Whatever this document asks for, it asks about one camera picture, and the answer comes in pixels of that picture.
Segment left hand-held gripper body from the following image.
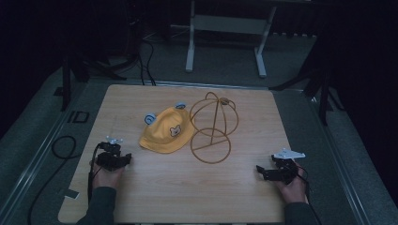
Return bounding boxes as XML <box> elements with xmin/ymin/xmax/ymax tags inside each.
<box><xmin>95</xmin><ymin>135</ymin><xmax>125</xmax><ymax>167</ymax></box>

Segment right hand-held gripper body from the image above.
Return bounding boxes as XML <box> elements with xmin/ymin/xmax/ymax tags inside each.
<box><xmin>270</xmin><ymin>147</ymin><xmax>307</xmax><ymax>186</ymax></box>

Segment yellow bear hat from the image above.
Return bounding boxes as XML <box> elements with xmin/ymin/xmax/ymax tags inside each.
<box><xmin>138</xmin><ymin>101</ymin><xmax>197</xmax><ymax>155</ymax></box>

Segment brown wire hat stand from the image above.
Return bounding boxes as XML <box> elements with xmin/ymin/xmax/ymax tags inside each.
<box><xmin>189</xmin><ymin>91</ymin><xmax>240</xmax><ymax>165</ymax></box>

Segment person's left hand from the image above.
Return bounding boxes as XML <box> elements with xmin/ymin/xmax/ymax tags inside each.
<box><xmin>91</xmin><ymin>160</ymin><xmax>126</xmax><ymax>190</ymax></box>

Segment person's right hand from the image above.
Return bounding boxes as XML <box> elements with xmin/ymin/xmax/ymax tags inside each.
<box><xmin>275</xmin><ymin>158</ymin><xmax>310</xmax><ymax>204</ymax></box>

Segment dark metal stand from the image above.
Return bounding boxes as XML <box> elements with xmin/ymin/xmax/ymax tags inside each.
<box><xmin>268</xmin><ymin>31</ymin><xmax>345</xmax><ymax>127</ymax></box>
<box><xmin>59</xmin><ymin>51</ymin><xmax>129</xmax><ymax>113</ymax></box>

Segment right hand-held gripper cable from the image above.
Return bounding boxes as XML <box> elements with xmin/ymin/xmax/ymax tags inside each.
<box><xmin>294</xmin><ymin>165</ymin><xmax>323</xmax><ymax>225</ymax></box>

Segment hand-held gripper cable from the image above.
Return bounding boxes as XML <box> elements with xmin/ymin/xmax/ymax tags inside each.
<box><xmin>86</xmin><ymin>142</ymin><xmax>105</xmax><ymax>204</ymax></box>
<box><xmin>294</xmin><ymin>165</ymin><xmax>323</xmax><ymax>225</ymax></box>

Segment left hand-held gripper cable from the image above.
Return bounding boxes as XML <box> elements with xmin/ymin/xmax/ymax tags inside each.
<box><xmin>86</xmin><ymin>142</ymin><xmax>105</xmax><ymax>204</ymax></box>

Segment black floor cable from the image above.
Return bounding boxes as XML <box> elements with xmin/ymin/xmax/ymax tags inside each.
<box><xmin>27</xmin><ymin>134</ymin><xmax>78</xmax><ymax>225</ymax></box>

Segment black hanging cables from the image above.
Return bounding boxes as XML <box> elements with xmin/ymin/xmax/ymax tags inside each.
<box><xmin>136</xmin><ymin>37</ymin><xmax>158</xmax><ymax>87</ymax></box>

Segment white metal desk frame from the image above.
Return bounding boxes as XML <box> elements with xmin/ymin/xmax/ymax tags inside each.
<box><xmin>170</xmin><ymin>0</ymin><xmax>314</xmax><ymax>79</ymax></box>

